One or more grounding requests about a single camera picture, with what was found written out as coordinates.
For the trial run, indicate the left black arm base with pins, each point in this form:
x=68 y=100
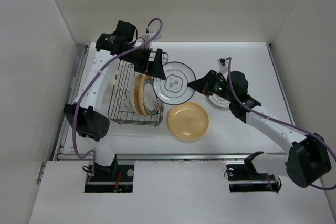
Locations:
x=116 y=178

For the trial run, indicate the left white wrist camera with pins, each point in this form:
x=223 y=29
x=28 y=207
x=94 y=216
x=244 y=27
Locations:
x=152 y=36

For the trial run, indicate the aluminium table rail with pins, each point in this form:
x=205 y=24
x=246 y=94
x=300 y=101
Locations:
x=226 y=137

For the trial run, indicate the plate with teal lettered band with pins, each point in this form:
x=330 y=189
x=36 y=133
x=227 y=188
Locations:
x=150 y=100

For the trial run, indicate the yellow plate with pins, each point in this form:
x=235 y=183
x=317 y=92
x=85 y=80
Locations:
x=141 y=89
x=188 y=121

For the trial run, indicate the white plate green pattern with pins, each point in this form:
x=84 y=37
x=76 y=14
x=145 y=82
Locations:
x=174 y=89

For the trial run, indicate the grey wire dish rack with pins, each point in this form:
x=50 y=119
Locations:
x=120 y=109

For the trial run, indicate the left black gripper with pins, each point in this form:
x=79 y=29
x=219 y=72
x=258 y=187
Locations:
x=154 y=68

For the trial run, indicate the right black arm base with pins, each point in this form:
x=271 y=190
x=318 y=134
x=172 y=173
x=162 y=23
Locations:
x=243 y=178

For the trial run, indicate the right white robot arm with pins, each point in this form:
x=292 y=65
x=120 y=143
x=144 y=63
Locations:
x=307 y=155

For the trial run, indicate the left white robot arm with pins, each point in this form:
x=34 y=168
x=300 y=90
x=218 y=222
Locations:
x=89 y=125

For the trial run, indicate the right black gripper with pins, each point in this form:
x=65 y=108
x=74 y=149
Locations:
x=201 y=84

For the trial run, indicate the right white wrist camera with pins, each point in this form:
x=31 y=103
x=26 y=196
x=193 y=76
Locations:
x=223 y=65

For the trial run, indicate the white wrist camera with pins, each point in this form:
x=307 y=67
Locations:
x=152 y=36
x=223 y=65

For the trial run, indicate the white plate green rim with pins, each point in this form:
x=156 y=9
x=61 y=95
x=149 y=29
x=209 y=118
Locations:
x=218 y=102

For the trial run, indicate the cream white plate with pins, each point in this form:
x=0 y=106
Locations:
x=134 y=94

